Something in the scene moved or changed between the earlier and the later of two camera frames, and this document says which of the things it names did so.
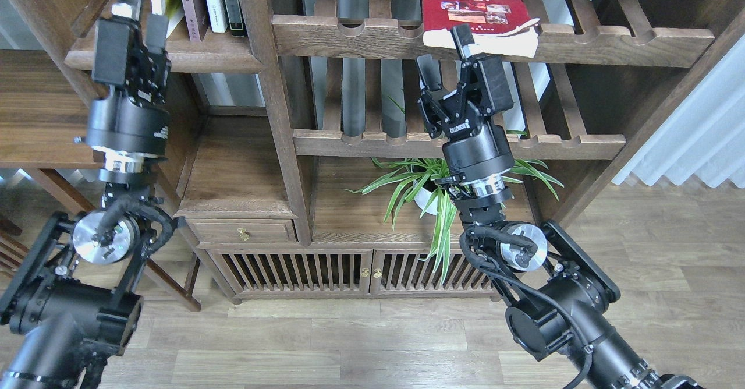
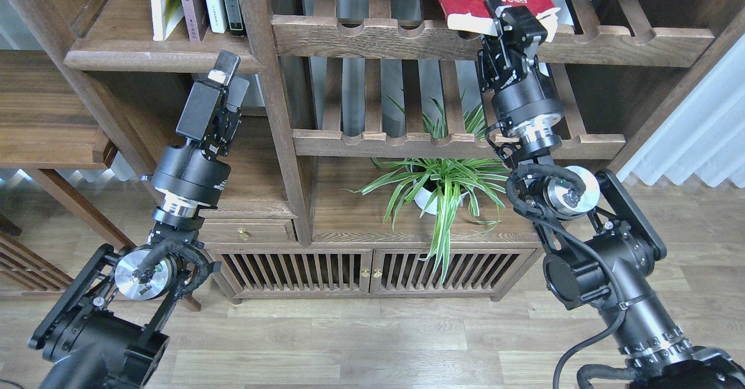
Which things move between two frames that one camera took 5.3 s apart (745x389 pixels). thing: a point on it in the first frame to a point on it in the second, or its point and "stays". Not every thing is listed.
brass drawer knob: [244, 234] stays
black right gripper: [473, 147] to [521, 101]
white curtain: [705, 138] stays
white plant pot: [422, 197] stays
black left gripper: [133, 118] to [192, 169]
